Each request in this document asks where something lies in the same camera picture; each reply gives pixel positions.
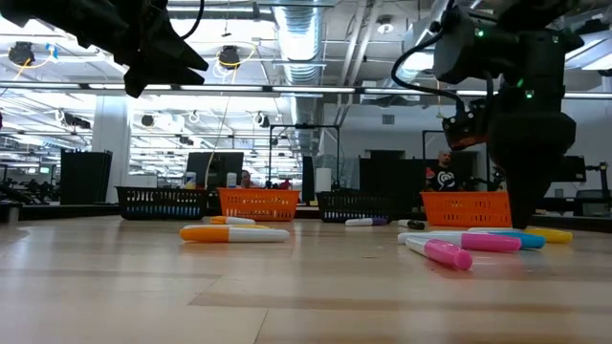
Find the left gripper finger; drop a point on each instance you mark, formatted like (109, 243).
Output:
(172, 76)
(167, 52)

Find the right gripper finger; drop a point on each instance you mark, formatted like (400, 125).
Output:
(514, 153)
(550, 148)

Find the small light blue marker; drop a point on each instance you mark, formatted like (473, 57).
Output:
(531, 240)

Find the small pink marker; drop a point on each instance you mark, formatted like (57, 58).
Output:
(444, 253)
(487, 242)

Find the small orange marker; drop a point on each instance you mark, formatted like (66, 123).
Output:
(234, 234)
(233, 220)

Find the small purple marker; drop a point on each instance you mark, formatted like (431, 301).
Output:
(365, 221)

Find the background black robot arm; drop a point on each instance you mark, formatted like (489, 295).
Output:
(487, 184)

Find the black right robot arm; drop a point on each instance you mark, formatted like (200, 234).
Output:
(540, 14)

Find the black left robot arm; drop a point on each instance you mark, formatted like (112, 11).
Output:
(38, 14)

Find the black monitor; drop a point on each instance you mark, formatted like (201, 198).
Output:
(579, 169)
(215, 167)

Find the black ceiling device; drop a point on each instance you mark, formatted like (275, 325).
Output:
(21, 52)
(230, 55)

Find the orange plastic basket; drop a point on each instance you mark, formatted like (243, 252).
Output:
(258, 204)
(466, 208)

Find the person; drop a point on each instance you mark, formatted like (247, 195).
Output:
(443, 177)
(246, 179)

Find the bottle with yellow label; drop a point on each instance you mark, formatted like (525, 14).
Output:
(190, 180)

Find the white bottle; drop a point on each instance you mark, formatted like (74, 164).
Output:
(231, 180)

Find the black plastic basket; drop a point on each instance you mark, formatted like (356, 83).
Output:
(354, 206)
(162, 203)

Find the black partition panel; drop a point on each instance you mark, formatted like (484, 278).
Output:
(86, 177)

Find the white box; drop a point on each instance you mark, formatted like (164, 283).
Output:
(323, 179)

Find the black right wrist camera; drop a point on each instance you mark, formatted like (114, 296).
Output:
(461, 48)

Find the black stand frame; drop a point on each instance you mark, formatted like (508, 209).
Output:
(424, 157)
(306, 126)

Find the silver ventilation duct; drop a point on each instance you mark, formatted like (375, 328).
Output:
(299, 38)

